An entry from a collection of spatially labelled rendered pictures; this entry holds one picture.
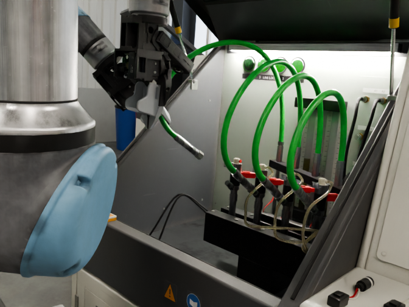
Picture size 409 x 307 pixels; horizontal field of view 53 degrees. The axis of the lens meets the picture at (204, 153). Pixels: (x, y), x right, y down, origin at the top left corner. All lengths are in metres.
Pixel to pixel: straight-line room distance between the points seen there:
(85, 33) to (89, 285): 0.65
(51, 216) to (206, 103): 1.12
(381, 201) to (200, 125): 0.71
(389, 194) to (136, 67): 0.54
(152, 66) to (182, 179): 0.66
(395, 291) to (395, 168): 0.23
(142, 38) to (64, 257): 0.53
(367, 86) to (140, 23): 0.65
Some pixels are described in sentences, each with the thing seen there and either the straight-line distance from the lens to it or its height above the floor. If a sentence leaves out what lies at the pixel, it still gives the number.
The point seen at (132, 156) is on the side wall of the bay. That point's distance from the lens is 1.22.
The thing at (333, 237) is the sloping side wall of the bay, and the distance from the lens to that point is 0.79.
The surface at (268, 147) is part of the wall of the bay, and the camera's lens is 1.34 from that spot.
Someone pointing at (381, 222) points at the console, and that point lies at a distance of 0.89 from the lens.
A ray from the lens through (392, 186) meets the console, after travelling 0.88.
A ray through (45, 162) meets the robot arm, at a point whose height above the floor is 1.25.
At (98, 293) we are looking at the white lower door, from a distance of 1.17.
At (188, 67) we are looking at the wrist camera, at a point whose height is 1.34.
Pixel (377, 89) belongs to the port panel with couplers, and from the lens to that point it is 1.18.
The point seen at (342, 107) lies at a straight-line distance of 0.96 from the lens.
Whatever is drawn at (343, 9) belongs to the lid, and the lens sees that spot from 1.15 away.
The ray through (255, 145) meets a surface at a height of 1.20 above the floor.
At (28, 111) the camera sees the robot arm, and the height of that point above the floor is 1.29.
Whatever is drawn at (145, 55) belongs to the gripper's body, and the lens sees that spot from 0.77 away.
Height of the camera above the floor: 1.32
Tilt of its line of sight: 10 degrees down
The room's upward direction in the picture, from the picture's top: 4 degrees clockwise
